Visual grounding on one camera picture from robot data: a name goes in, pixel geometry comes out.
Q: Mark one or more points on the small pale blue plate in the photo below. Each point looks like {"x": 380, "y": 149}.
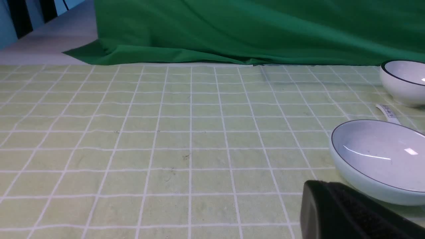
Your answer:
{"x": 381, "y": 159}

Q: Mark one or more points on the white bowl black rim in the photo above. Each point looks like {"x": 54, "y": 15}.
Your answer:
{"x": 404, "y": 81}

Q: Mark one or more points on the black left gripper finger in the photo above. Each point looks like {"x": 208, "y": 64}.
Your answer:
{"x": 336, "y": 211}

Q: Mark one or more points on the green checkered tablecloth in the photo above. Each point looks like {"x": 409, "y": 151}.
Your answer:
{"x": 172, "y": 152}

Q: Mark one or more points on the white spoon with label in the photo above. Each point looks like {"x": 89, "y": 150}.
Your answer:
{"x": 388, "y": 113}

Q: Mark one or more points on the green backdrop cloth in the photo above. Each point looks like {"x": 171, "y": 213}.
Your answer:
{"x": 249, "y": 32}

